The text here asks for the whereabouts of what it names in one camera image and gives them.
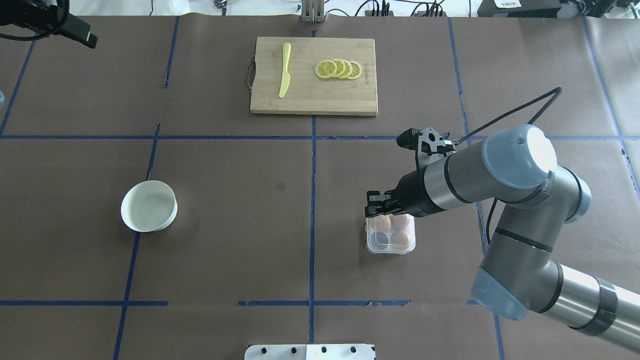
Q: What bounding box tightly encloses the wooden cutting board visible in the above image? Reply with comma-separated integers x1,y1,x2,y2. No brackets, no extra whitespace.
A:
250,36,378,117

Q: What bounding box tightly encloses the lower brown egg in box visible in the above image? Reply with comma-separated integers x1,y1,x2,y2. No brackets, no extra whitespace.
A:
390,231,413,251

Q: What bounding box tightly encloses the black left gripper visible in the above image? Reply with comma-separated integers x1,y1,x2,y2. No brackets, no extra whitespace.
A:
0,0,98,49

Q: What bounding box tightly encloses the yellow plastic knife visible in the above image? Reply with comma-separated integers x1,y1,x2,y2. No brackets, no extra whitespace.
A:
278,42,292,99

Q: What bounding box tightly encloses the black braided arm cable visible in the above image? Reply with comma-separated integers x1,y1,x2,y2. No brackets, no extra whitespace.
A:
0,0,71,42

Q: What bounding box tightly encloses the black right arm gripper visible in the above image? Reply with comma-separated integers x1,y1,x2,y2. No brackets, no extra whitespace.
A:
365,170,435,218

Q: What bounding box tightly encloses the clear plastic egg box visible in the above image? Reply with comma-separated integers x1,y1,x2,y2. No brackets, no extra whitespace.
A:
365,215,416,255

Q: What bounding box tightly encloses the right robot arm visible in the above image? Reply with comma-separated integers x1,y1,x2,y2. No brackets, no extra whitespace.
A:
364,124,640,353

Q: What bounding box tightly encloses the right arm camera mount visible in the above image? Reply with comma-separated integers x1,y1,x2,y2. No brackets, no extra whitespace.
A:
396,127,456,170

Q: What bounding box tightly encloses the upper brown egg in box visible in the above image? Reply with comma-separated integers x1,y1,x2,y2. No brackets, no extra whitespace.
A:
390,214,411,231

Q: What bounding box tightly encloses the brown egg in box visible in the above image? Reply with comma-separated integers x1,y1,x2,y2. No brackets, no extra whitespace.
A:
390,231,413,251
390,214,411,231

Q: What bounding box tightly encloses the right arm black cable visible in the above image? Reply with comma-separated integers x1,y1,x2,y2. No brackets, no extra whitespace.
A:
457,87,563,251

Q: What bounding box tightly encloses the back lemon slice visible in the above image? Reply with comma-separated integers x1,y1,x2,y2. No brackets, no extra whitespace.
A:
346,60,363,80

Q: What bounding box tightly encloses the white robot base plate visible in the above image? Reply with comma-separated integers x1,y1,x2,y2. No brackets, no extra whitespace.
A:
244,343,377,360

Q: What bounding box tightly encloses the aluminium frame post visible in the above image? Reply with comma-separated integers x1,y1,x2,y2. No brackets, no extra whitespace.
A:
301,0,327,23

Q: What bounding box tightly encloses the white bowl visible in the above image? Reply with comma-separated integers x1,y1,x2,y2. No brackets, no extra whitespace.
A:
119,180,179,233

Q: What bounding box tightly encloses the brown egg from bowl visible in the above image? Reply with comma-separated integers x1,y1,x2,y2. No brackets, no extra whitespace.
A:
372,215,393,233

